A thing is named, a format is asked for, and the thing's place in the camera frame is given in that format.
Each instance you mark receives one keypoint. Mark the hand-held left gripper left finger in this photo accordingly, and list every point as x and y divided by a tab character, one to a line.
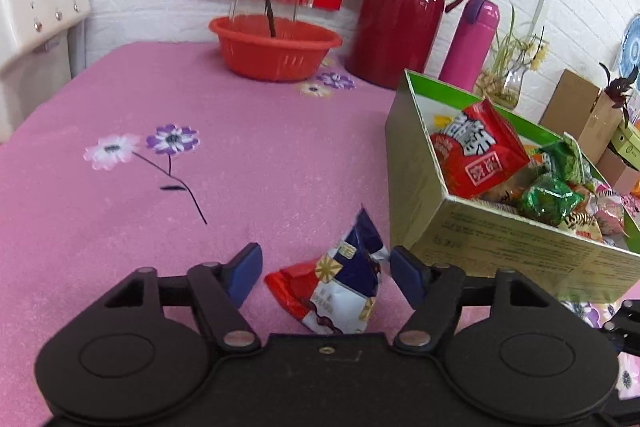
245	274

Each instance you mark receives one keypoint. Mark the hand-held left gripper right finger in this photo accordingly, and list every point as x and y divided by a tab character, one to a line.
406	278

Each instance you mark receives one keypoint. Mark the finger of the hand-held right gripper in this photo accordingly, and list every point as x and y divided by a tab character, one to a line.
625	324

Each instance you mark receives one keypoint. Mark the blue white red snack packet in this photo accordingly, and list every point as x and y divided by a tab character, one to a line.
345	277

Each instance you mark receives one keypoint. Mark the green cardboard box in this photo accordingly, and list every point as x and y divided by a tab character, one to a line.
500	252

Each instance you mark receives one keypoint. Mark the striped beige snack packet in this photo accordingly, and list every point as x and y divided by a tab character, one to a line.
580	224

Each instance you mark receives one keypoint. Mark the pink snack packet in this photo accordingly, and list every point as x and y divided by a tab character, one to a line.
610	212

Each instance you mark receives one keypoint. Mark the green candy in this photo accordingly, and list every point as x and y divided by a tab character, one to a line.
547	199
562	159

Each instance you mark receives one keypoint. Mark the red biscuit snack packet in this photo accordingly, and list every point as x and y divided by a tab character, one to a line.
475	147

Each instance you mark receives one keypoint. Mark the yellow snack packet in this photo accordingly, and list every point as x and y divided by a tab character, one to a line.
442	122

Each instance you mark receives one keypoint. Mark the small brown cardboard box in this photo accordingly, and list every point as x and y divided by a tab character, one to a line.
617	169

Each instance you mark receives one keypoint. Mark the small green carton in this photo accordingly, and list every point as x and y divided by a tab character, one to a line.
627	139

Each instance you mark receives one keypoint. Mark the glass vase with green plant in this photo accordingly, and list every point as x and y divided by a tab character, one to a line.
512	87

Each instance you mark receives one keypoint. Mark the red plastic basin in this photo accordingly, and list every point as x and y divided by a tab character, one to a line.
270	57

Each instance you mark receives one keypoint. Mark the large brown cardboard box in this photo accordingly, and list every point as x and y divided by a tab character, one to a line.
565	107

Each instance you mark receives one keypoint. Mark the dark purple plant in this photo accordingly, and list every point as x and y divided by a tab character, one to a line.
622	89

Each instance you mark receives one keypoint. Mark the pink thermos bottle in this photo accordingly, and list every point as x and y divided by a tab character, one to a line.
470	42

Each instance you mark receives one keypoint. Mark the red thermos jug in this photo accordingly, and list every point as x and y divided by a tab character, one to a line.
400	7

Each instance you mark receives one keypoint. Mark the white appliance with screen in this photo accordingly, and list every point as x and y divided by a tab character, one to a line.
45	17

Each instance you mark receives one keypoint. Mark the blue round wall decoration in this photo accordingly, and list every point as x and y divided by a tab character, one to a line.
631	47

